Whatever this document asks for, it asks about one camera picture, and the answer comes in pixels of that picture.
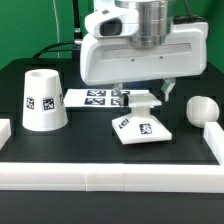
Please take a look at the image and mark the white thin cable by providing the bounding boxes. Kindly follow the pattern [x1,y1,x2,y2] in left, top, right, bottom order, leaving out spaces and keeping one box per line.
[51,0,62,60]

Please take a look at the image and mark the white lamp shade cone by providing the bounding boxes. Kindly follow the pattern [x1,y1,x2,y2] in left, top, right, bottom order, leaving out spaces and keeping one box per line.
[22,69,68,132]

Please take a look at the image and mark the white front fence bar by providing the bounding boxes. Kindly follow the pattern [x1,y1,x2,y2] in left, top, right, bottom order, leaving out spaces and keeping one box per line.
[0,162,224,193]

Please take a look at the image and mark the white lamp base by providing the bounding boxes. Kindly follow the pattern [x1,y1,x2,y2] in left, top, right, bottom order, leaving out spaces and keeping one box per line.
[112,93,172,144]

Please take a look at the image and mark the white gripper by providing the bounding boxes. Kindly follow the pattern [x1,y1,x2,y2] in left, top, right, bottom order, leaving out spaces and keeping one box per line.
[80,7,208,101]

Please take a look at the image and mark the white lamp bulb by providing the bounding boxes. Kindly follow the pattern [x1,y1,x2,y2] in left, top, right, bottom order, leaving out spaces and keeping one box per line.
[186,96,220,128]

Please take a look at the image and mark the black cable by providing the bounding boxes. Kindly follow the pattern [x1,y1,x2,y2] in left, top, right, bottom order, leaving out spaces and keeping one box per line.
[32,0,88,60]

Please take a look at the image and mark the white left fence bar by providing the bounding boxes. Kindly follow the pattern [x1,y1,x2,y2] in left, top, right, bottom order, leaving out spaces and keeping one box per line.
[0,119,11,150]

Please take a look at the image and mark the white right fence bar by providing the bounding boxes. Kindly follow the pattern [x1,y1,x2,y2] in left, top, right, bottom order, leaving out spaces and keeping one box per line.
[203,122,224,166]

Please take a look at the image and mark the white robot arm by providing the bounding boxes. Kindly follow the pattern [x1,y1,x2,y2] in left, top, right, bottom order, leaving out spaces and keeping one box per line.
[80,0,208,90]

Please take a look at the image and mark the white marker tag board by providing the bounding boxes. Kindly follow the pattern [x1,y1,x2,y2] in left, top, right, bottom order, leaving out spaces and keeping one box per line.
[63,88,151,109]

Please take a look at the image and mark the white fence bar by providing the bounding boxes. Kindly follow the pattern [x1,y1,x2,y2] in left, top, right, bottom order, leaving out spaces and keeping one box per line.
[0,119,11,150]
[0,162,224,193]
[203,122,224,166]

